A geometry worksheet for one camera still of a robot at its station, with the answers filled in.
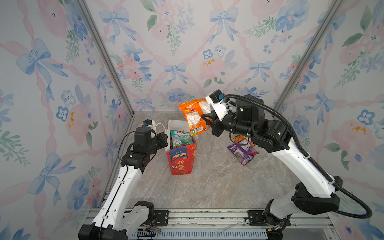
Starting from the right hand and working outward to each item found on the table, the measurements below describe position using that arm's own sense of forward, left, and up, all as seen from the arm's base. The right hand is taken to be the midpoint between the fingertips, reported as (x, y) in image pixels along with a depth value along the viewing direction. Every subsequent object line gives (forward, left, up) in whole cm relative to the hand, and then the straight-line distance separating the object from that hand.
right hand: (203, 113), depth 57 cm
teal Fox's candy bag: (+7, +12, -26) cm, 30 cm away
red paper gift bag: (-4, +10, -29) cm, 31 cm away
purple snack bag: (+6, -27, -43) cm, 51 cm away
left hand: (+5, +17, -20) cm, 26 cm away
